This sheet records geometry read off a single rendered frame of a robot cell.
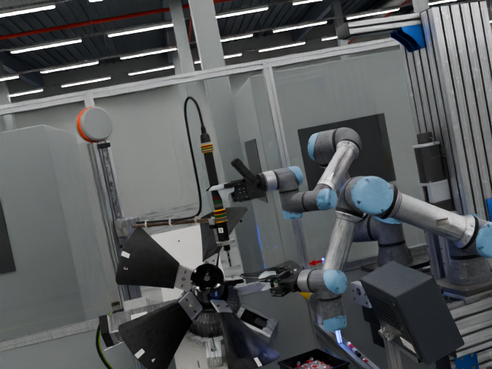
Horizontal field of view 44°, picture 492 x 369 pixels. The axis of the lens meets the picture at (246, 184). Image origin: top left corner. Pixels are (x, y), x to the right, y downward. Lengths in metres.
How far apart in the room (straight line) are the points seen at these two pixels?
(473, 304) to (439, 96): 0.79
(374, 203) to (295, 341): 1.32
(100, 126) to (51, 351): 1.07
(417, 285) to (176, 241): 1.33
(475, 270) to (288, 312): 1.12
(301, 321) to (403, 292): 1.60
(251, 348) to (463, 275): 0.77
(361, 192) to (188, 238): 0.95
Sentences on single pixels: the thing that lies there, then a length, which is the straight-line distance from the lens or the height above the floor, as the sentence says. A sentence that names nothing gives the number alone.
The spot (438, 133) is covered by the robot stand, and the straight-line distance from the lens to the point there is 2.52.
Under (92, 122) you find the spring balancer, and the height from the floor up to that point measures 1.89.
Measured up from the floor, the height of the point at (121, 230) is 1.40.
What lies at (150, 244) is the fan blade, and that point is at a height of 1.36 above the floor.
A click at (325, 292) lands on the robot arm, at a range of 1.97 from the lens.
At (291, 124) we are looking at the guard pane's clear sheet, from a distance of 3.01.
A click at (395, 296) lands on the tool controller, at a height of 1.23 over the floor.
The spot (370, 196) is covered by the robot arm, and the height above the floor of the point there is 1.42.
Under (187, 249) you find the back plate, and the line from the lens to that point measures 2.59.
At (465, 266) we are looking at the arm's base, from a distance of 2.26.
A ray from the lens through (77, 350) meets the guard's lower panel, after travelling 3.04.
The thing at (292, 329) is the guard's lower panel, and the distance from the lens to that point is 3.09.
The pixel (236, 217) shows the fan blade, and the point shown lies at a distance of 2.35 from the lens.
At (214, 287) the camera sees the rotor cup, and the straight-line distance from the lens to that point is 2.17.
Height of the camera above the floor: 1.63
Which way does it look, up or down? 3 degrees down
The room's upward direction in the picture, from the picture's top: 11 degrees counter-clockwise
